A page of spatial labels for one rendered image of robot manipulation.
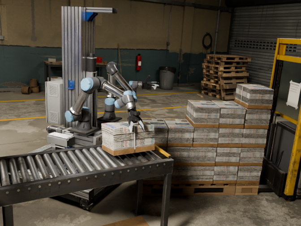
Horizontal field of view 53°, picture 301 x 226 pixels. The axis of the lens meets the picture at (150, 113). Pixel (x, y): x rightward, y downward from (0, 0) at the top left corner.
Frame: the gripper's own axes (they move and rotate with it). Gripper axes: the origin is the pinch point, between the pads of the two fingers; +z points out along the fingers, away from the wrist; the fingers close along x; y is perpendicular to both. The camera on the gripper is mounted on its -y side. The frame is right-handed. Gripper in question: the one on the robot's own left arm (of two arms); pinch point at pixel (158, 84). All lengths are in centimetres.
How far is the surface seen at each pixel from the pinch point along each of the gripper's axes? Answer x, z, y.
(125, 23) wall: -662, -84, 4
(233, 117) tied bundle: 38, 84, 22
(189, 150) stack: 49, 37, 61
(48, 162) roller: 143, -90, 25
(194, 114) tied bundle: 41, 40, 20
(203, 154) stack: 48, 54, 66
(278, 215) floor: 89, 135, 113
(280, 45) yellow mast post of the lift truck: -34, 151, -48
